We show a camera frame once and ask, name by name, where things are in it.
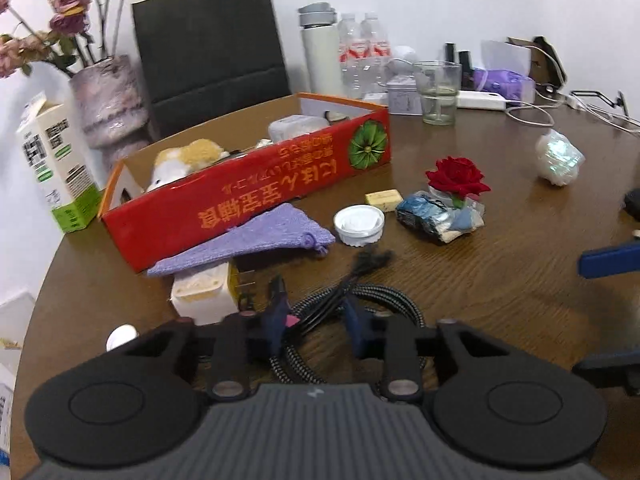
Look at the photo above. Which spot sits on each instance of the small yellow block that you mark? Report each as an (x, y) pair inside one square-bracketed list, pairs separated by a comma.
[(382, 197)]

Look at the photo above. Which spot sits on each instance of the red cardboard box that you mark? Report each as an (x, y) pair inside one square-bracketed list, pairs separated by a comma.
[(260, 200)]

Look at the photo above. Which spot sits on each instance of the white green milk carton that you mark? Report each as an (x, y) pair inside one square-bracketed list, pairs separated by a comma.
[(55, 160)]

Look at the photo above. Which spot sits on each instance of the white printed carton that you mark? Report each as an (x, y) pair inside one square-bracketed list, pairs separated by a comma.
[(12, 315)]

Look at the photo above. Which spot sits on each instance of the purple knitted pouch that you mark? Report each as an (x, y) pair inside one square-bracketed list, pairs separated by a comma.
[(260, 237)]

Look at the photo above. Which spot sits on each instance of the small black bottle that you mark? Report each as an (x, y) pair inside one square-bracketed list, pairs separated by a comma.
[(465, 62), (451, 52)]

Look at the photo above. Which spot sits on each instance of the brown cardboard box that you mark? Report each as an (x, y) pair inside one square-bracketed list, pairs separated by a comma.
[(550, 60)]

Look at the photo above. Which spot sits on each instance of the white paper sheet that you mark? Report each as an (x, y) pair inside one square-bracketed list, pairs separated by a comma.
[(502, 55)]

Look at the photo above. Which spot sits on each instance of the cream power adapter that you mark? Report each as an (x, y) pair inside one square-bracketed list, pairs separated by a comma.
[(200, 296)]

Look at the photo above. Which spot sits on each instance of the clear plastic water bottle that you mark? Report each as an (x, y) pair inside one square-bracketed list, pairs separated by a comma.
[(378, 45), (351, 57)]

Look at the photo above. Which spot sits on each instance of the white blue carton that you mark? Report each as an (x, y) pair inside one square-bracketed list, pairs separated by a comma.
[(5, 410)]

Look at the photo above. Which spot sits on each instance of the dark rounded object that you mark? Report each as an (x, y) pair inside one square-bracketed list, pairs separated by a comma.
[(633, 205)]

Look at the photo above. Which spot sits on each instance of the purple packet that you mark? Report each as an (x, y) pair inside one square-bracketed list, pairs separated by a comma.
[(500, 82)]

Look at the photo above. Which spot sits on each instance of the small white round cap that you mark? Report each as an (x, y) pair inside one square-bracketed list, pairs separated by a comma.
[(122, 338)]

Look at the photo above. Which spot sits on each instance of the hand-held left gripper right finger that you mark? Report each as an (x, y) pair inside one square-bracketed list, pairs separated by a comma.
[(353, 327)]

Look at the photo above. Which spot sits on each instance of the silver tin box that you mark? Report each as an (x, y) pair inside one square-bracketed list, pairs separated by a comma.
[(402, 97)]

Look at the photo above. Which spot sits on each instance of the mottled grey vase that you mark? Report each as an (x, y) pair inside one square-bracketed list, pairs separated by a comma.
[(107, 100)]

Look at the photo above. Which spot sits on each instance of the wooden desktop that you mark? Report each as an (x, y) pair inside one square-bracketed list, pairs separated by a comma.
[(500, 275)]

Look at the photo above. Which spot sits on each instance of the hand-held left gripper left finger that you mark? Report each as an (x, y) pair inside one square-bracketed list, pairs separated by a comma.
[(274, 331)]

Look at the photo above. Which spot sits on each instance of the blue foil packet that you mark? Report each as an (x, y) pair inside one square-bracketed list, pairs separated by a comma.
[(425, 216)]

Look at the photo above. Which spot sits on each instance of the black paper bag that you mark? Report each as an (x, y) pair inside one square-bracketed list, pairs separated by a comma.
[(210, 45)]

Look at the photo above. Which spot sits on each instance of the beige white plush toy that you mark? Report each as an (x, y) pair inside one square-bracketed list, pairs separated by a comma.
[(190, 157)]

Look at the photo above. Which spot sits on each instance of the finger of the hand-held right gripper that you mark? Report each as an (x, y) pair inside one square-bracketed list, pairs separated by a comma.
[(612, 367), (607, 261)]

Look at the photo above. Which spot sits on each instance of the white thermos bottle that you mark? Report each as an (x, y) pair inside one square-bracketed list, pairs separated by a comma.
[(322, 55)]

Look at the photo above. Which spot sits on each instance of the white power bank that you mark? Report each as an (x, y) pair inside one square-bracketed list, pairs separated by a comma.
[(480, 100)]

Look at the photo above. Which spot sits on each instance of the clear drinking glass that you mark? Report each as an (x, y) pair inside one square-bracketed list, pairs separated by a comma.
[(437, 105)]

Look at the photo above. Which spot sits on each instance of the white ribbed lid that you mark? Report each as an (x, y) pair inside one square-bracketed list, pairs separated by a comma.
[(357, 226)]

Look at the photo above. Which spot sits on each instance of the white round object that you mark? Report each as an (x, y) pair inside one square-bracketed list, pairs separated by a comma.
[(405, 57)]

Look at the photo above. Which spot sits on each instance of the red rose flower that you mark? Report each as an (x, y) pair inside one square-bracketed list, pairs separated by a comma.
[(457, 175)]

